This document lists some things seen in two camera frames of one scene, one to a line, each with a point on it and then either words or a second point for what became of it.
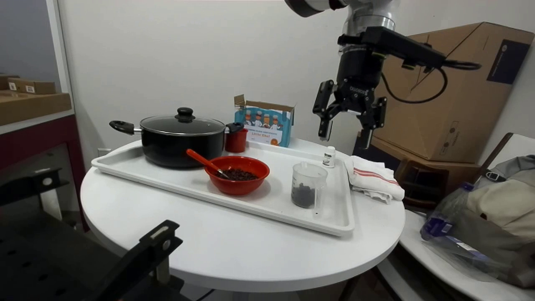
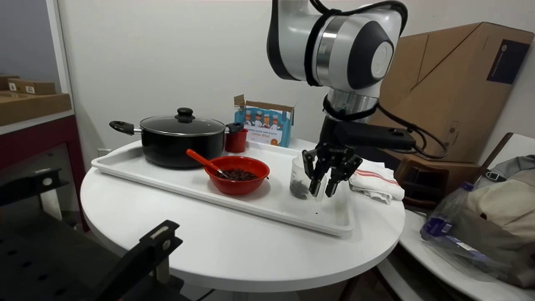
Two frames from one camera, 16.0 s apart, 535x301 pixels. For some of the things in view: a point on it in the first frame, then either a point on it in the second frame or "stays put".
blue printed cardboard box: [270, 124] stays put
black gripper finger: [363, 141] → [332, 182]
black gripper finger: [323, 126] → [315, 174]
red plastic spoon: [208, 162] stays put
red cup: [236, 141] stays put
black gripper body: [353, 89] → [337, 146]
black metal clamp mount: [143, 273] stays put
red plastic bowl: [246, 174] stays put
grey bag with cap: [492, 221] stays put
